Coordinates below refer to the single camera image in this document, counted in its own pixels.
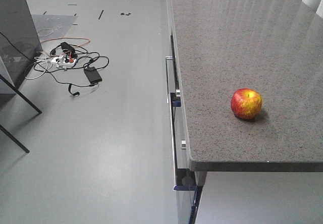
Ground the white power strip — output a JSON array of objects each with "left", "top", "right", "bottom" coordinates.
[{"left": 50, "top": 55, "right": 76, "bottom": 67}]

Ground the red yellow apple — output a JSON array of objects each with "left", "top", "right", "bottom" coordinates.
[{"left": 231, "top": 88, "right": 262, "bottom": 120}]

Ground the orange cable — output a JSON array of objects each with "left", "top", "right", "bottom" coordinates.
[{"left": 39, "top": 36, "right": 91, "bottom": 48}]

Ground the black power adapter brick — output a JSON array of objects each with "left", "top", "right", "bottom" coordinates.
[{"left": 84, "top": 67, "right": 102, "bottom": 84}]

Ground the grey speckled kitchen counter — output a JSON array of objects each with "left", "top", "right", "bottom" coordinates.
[{"left": 166, "top": 0, "right": 323, "bottom": 224}]

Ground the dark grey cabinet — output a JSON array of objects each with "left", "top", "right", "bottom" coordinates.
[{"left": 1, "top": 0, "right": 41, "bottom": 88}]

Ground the black floor cable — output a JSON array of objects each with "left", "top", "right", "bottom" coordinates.
[{"left": 25, "top": 47, "right": 110, "bottom": 97}]

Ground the black metal table leg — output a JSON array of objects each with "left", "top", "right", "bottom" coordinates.
[{"left": 0, "top": 74, "right": 43, "bottom": 154}]

